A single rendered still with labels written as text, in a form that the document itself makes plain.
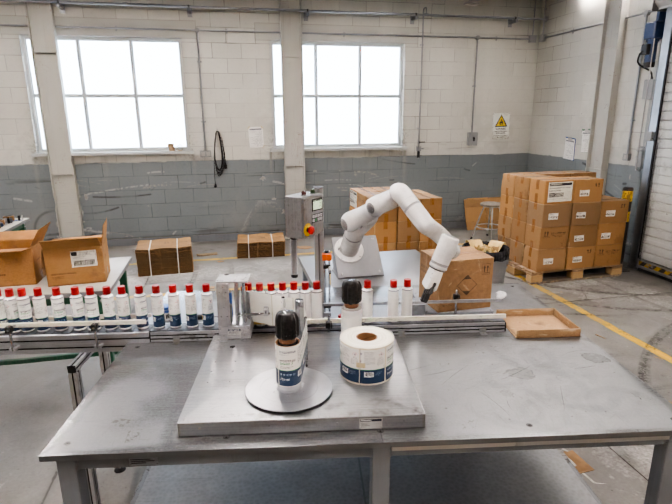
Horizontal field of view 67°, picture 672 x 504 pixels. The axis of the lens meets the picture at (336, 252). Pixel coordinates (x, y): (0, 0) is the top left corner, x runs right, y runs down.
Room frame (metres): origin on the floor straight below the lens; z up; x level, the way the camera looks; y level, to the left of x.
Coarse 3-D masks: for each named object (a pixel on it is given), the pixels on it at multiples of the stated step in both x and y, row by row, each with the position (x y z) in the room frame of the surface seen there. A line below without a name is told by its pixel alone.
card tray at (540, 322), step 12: (504, 312) 2.40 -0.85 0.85; (516, 312) 2.40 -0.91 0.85; (528, 312) 2.41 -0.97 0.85; (540, 312) 2.41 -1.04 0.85; (552, 312) 2.41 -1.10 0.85; (516, 324) 2.29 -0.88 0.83; (528, 324) 2.29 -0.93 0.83; (540, 324) 2.29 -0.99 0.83; (552, 324) 2.29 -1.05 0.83; (564, 324) 2.29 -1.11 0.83; (516, 336) 2.14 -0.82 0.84; (528, 336) 2.15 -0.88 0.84; (540, 336) 2.15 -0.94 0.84; (552, 336) 2.15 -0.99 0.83; (564, 336) 2.16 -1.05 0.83; (576, 336) 2.16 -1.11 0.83
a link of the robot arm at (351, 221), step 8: (384, 192) 2.59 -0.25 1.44; (368, 200) 2.56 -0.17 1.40; (376, 200) 2.53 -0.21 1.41; (384, 200) 2.54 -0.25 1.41; (392, 200) 2.55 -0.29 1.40; (360, 208) 2.80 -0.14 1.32; (368, 208) 2.55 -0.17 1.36; (376, 208) 2.52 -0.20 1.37; (384, 208) 2.53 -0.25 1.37; (392, 208) 2.57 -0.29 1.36; (344, 216) 2.87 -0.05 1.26; (352, 216) 2.83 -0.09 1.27; (360, 216) 2.78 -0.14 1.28; (368, 216) 2.72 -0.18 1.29; (376, 216) 2.58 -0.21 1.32; (344, 224) 2.87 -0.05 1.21; (352, 224) 2.83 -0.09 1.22; (360, 224) 2.81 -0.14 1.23
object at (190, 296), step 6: (186, 288) 2.18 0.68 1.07; (192, 288) 2.18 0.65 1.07; (186, 294) 2.17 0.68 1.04; (192, 294) 2.17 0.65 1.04; (186, 300) 2.17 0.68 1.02; (192, 300) 2.17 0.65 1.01; (186, 306) 2.17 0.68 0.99; (192, 306) 2.17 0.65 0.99; (186, 312) 2.17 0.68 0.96; (192, 312) 2.17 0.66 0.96; (186, 318) 2.17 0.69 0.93; (192, 318) 2.17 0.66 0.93; (192, 324) 2.17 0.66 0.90
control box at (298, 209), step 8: (288, 200) 2.25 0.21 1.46; (296, 200) 2.22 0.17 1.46; (304, 200) 2.22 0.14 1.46; (288, 208) 2.25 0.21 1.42; (296, 208) 2.22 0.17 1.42; (304, 208) 2.22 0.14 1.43; (288, 216) 2.25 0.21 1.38; (296, 216) 2.22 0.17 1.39; (304, 216) 2.22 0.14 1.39; (288, 224) 2.25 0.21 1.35; (296, 224) 2.22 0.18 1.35; (304, 224) 2.21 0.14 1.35; (312, 224) 2.27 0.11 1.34; (320, 224) 2.32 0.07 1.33; (288, 232) 2.25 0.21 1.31; (296, 232) 2.23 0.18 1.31; (304, 232) 2.21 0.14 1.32; (320, 232) 2.32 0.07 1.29
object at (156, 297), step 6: (156, 288) 2.17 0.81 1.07; (156, 294) 2.16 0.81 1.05; (162, 294) 2.19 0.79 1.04; (156, 300) 2.16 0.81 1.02; (162, 300) 2.18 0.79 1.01; (156, 306) 2.16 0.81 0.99; (162, 306) 2.17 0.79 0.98; (156, 312) 2.16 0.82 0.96; (162, 312) 2.17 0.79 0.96; (156, 318) 2.16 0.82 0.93; (162, 318) 2.17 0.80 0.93; (156, 324) 2.16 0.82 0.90; (162, 324) 2.17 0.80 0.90
